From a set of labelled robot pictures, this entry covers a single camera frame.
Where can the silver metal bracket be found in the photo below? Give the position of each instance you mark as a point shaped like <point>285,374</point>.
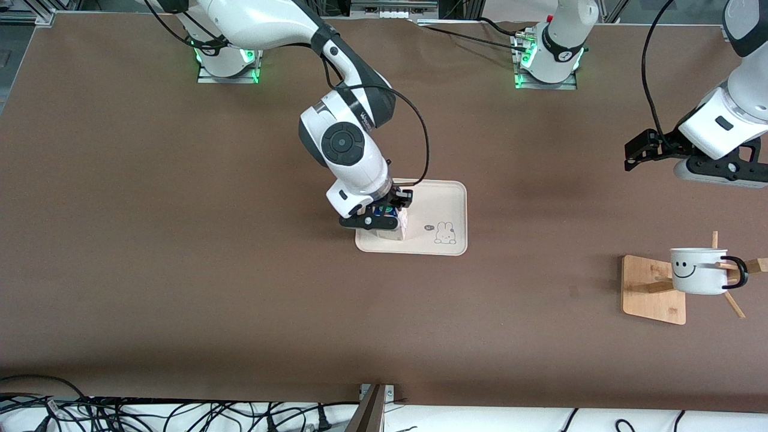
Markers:
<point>390,393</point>

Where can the white smiley face cup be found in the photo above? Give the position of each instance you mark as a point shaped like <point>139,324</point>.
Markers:
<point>696,273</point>

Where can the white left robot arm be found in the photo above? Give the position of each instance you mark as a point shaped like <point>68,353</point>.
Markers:
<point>564,36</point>

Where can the silver table corner bracket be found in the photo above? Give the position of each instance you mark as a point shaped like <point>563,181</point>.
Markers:
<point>45,18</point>

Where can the cream rabbit print tray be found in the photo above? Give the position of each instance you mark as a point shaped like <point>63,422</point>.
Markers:
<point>438,207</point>

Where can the wooden mug stand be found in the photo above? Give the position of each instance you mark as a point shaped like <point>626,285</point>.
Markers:
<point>651,300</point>

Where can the grey aluminium strut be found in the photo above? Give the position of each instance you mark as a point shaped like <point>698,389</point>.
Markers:
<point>369,414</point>

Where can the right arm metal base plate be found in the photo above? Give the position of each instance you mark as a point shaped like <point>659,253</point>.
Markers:
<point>228,79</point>

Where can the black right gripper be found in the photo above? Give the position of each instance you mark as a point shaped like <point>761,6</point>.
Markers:
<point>397,195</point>

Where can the black power plug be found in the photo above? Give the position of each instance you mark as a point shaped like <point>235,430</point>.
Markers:
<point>324,423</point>

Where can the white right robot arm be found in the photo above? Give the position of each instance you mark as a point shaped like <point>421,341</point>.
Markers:
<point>348,144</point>

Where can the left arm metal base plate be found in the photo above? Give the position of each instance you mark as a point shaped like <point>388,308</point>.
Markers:
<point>546,86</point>

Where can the blue milk carton green cap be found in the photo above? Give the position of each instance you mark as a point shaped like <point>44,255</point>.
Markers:
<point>393,233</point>

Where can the grey metal box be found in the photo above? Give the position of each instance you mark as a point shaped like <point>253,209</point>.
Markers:
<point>393,9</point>

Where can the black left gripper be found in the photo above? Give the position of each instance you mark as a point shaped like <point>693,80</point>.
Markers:
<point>667,144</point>

